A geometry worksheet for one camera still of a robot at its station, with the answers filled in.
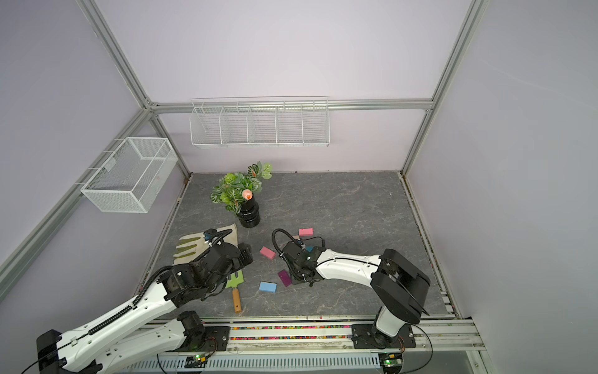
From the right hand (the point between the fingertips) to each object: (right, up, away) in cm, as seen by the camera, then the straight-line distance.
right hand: (298, 273), depth 86 cm
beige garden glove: (-45, +8, +8) cm, 46 cm away
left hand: (-18, +9, -10) cm, 23 cm away
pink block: (-12, +6, +6) cm, 15 cm away
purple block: (-5, -2, +1) cm, 5 cm away
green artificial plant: (-21, +31, -7) cm, 38 cm away
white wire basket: (-60, +36, -2) cm, 70 cm away
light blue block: (-10, -4, -2) cm, 12 cm away
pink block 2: (+3, +13, +13) cm, 18 cm away
